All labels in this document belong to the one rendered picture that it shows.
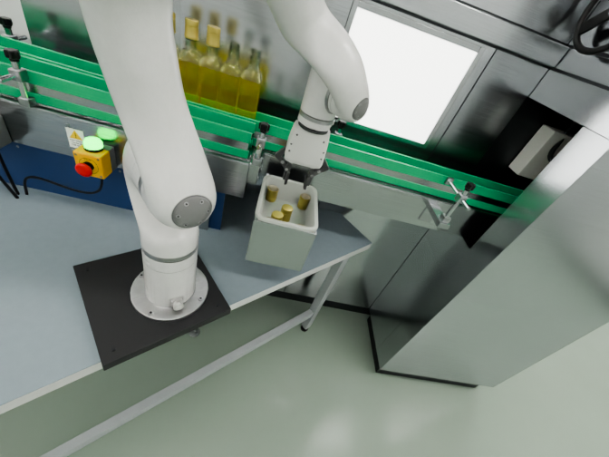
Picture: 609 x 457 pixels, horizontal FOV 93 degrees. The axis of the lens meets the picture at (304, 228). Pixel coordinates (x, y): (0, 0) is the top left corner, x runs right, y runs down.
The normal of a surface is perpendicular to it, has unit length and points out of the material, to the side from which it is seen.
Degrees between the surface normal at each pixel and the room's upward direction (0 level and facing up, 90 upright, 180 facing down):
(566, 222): 90
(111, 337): 1
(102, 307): 1
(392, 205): 90
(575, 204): 90
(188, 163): 61
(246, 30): 90
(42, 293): 0
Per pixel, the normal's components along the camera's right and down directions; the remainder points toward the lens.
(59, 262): 0.28, -0.73
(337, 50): 0.21, 0.19
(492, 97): -0.02, 0.65
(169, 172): 0.49, 0.30
